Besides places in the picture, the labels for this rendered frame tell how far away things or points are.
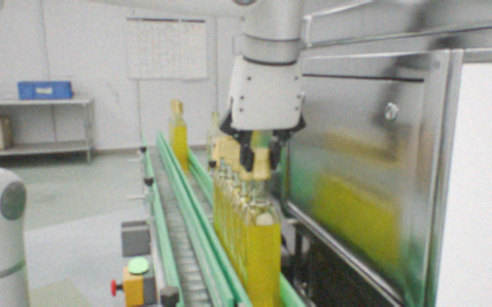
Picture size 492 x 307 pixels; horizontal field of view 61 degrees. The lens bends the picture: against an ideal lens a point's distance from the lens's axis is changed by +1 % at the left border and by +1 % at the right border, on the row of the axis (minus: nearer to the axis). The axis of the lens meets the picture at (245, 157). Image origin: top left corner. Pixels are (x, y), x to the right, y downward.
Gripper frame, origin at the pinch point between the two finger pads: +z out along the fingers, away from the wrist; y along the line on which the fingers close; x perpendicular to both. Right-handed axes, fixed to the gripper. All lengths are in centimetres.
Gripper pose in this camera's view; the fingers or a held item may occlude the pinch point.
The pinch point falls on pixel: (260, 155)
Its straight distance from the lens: 63.9
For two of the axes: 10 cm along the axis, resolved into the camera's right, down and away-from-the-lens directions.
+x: 2.6, 4.6, -8.5
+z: -0.7, 8.9, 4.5
